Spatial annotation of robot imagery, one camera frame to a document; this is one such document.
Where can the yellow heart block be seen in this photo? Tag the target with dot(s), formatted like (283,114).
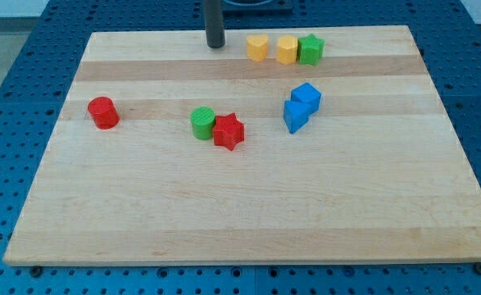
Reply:
(257,46)

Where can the wooden board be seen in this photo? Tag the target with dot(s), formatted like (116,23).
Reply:
(376,176)

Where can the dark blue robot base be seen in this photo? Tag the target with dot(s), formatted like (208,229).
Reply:
(257,5)

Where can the blue cube block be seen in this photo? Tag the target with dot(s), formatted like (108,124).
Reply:
(308,94)

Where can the blue triangle block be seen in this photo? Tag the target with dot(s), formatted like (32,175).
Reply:
(296,114)

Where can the red cylinder block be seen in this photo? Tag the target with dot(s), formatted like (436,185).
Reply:
(103,112)

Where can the green star block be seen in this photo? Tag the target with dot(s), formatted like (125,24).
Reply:
(310,50)

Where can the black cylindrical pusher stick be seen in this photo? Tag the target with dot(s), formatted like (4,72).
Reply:
(214,24)

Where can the red star block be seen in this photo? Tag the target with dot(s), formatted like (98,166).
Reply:
(228,131)

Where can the yellow hexagon block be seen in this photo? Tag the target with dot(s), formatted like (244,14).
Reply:
(287,49)

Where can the green cylinder block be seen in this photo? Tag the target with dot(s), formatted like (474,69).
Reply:
(203,120)

